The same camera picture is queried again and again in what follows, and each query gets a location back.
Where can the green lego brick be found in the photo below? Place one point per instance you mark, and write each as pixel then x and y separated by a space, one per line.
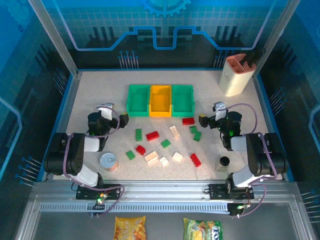
pixel 197 136
pixel 130 155
pixel 193 129
pixel 138 135
pixel 165 143

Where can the red lego brick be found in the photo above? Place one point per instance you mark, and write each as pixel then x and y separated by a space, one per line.
pixel 188 121
pixel 141 150
pixel 152 135
pixel 195 160

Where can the green plastic bin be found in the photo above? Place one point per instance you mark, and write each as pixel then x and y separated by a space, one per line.
pixel 138 100
pixel 183 100

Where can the long white lego brick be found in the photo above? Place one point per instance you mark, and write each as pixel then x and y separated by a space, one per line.
pixel 175 132
pixel 152 157

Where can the yellow plastic bin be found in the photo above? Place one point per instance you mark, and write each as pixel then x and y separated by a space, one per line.
pixel 160 101

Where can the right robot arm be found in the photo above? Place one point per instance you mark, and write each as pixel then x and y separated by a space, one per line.
pixel 260 155

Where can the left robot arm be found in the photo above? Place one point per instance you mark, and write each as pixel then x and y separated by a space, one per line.
pixel 75 155

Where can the tin can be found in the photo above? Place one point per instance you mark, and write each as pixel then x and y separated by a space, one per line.
pixel 109 162

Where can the jar with black lid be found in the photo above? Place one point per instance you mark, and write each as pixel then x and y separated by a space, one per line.
pixel 223 162

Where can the small white lego brick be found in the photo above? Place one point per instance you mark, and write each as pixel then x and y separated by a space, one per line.
pixel 177 157
pixel 163 161

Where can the beige utensil holder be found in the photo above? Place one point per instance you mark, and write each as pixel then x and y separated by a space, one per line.
pixel 233 80

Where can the green yellow snack bag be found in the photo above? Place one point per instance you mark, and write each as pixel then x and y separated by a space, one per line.
pixel 202 230

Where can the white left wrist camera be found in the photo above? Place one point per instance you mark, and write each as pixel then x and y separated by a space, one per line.
pixel 107 112

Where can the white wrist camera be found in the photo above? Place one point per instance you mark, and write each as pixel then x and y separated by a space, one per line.
pixel 221 110
pixel 107 112

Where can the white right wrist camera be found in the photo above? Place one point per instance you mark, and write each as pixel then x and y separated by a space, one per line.
pixel 221 110

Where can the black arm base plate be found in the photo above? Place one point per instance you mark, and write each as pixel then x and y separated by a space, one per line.
pixel 112 191
pixel 217 191

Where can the aluminium rail beam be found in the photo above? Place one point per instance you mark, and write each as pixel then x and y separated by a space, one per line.
pixel 165 187

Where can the aluminium frame post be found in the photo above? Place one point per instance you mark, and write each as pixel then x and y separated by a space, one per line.
pixel 55 40
pixel 277 35

